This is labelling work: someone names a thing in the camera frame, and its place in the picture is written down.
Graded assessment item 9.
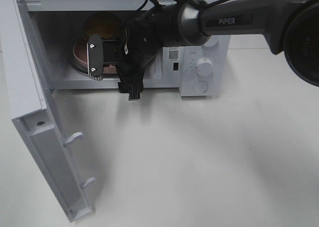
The burger with lettuce and cheese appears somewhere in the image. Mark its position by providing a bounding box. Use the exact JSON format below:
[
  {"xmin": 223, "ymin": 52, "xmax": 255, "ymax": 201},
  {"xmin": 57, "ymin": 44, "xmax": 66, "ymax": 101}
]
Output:
[{"xmin": 83, "ymin": 11, "xmax": 122, "ymax": 39}]

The round white door button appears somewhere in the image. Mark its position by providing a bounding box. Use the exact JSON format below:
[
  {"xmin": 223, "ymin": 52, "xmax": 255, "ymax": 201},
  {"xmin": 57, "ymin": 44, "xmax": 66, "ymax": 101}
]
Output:
[{"xmin": 193, "ymin": 81, "xmax": 208, "ymax": 94}]

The white microwave oven body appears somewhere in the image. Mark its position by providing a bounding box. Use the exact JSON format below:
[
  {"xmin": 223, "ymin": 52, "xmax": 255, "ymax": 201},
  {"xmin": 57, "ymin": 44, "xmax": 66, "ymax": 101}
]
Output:
[{"xmin": 4, "ymin": 0, "xmax": 231, "ymax": 98}]

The white microwave door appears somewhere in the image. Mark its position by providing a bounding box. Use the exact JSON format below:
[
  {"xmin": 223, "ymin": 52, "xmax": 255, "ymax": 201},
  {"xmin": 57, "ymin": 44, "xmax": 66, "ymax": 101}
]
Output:
[{"xmin": 0, "ymin": 0, "xmax": 93, "ymax": 222}]

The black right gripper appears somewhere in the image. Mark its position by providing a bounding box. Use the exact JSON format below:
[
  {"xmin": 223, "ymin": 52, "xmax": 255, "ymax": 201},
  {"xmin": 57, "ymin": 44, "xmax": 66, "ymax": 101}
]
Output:
[{"xmin": 86, "ymin": 12, "xmax": 162, "ymax": 101}]

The white microwave knob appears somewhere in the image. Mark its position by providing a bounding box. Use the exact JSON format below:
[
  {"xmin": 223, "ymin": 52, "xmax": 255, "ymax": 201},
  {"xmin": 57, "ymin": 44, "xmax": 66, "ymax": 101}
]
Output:
[
  {"xmin": 202, "ymin": 36, "xmax": 219, "ymax": 47},
  {"xmin": 195, "ymin": 58, "xmax": 213, "ymax": 76}
]

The white warning label sticker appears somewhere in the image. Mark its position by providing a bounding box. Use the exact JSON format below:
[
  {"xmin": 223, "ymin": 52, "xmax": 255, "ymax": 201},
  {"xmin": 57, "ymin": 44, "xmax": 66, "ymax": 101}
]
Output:
[{"xmin": 167, "ymin": 47, "xmax": 179, "ymax": 62}]

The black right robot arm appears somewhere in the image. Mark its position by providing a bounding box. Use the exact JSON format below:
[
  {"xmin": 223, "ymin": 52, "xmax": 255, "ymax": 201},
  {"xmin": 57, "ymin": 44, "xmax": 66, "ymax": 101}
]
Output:
[{"xmin": 87, "ymin": 0, "xmax": 319, "ymax": 99}]

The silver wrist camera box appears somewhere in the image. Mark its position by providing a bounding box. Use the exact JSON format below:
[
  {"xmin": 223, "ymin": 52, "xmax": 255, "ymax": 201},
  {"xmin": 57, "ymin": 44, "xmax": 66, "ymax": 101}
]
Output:
[{"xmin": 87, "ymin": 34, "xmax": 104, "ymax": 81}]

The pink round plate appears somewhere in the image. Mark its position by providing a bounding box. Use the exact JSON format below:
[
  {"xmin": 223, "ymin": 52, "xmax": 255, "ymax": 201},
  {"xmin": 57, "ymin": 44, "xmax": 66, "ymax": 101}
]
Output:
[{"xmin": 71, "ymin": 38, "xmax": 117, "ymax": 77}]

